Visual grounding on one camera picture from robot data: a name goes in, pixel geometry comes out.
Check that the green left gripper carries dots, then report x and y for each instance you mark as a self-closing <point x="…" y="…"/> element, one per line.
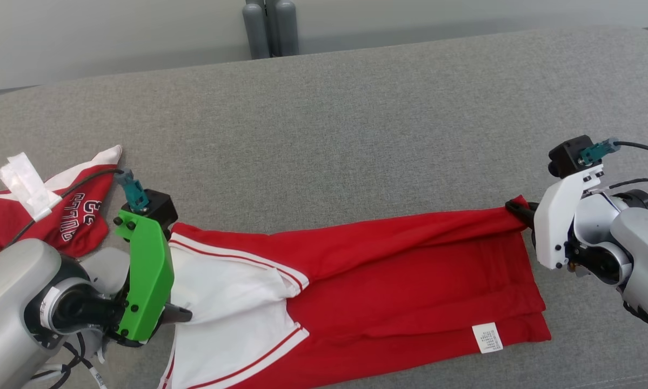
<point x="151" y="270"/>

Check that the white tape tag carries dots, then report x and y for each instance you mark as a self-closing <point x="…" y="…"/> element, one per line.
<point x="26" y="183"/>

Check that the red white-sleeved t-shirt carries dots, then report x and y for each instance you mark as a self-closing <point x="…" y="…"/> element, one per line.
<point x="383" y="281"/>

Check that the red Bulls shorts white stripe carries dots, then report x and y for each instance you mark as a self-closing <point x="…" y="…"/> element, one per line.
<point x="80" y="216"/>

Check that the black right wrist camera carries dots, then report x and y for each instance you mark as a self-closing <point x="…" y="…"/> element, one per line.
<point x="567" y="154"/>

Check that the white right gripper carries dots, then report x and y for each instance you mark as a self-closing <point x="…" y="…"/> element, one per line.
<point x="553" y="227"/>

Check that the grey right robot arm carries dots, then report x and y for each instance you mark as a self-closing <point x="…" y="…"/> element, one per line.
<point x="637" y="237"/>

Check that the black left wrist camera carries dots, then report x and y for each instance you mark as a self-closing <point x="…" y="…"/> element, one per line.
<point x="159" y="208"/>

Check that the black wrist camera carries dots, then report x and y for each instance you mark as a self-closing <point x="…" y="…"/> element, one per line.
<point x="567" y="154"/>
<point x="159" y="208"/>

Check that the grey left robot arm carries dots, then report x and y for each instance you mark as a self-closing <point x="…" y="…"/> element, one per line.
<point x="5" y="302"/>

